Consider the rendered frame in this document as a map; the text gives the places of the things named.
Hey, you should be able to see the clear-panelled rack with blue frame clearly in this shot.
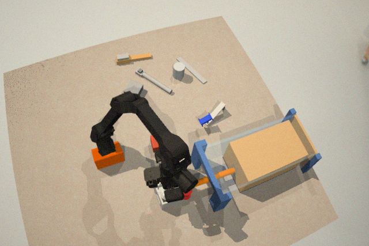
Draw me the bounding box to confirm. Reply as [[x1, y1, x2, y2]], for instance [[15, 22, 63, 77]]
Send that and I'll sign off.
[[199, 108, 322, 210]]

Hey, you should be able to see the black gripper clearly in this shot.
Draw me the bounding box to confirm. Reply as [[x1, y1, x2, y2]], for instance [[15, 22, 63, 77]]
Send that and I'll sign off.
[[155, 151, 185, 203]]

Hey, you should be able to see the light grey flat bar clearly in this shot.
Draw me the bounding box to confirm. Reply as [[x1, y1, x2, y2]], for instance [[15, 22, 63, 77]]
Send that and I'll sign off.
[[176, 57, 207, 84]]

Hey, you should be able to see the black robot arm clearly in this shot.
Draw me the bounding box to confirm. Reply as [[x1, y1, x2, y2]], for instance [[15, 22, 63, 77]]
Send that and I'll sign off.
[[90, 91, 198, 194]]

